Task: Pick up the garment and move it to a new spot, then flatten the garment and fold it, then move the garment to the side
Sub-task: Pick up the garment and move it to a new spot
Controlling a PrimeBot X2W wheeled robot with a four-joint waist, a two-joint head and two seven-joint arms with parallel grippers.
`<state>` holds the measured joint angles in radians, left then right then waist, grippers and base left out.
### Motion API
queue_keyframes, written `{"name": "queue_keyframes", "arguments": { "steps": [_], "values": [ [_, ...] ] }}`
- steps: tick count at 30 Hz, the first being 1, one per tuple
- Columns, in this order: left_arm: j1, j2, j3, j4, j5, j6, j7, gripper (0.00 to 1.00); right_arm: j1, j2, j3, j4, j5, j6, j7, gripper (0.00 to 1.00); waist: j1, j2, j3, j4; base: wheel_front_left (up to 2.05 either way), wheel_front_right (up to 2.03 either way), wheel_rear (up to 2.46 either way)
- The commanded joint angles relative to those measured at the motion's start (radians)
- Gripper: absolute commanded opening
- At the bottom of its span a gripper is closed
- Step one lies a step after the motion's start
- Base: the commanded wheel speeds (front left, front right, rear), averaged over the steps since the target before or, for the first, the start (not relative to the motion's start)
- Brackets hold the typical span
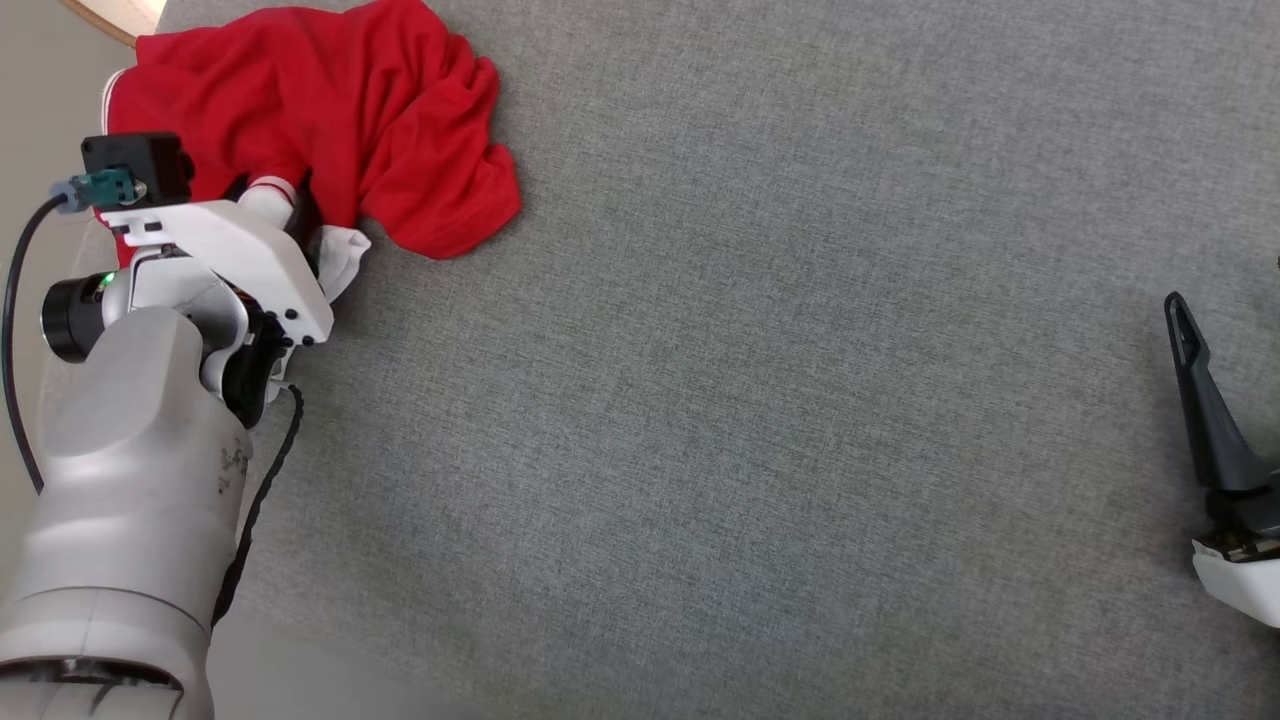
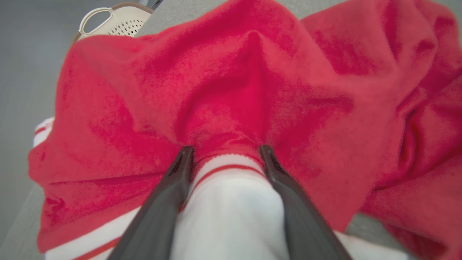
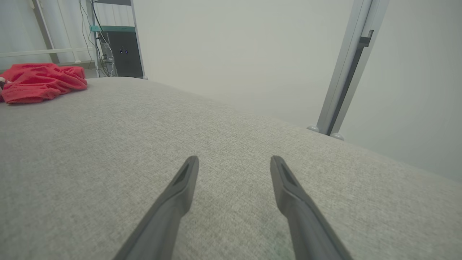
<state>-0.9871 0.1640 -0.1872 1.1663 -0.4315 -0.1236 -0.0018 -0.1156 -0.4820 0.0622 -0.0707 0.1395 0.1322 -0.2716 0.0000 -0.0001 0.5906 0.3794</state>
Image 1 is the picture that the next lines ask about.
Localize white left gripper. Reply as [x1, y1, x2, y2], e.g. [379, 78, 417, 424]
[100, 199, 337, 429]

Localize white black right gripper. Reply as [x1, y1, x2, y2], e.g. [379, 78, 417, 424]
[1163, 291, 1280, 631]

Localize red garment with white trim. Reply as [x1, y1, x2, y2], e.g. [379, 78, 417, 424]
[100, 0, 523, 303]

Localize light wooden round board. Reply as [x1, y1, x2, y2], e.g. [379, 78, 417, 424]
[58, 0, 167, 49]

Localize teal left camera connector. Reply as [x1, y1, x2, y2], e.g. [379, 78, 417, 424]
[52, 168, 149, 214]

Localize black left arm gripper cable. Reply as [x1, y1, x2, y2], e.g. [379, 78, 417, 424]
[208, 383, 306, 633]

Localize black left camera cable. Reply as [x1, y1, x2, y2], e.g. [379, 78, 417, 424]
[0, 192, 71, 497]

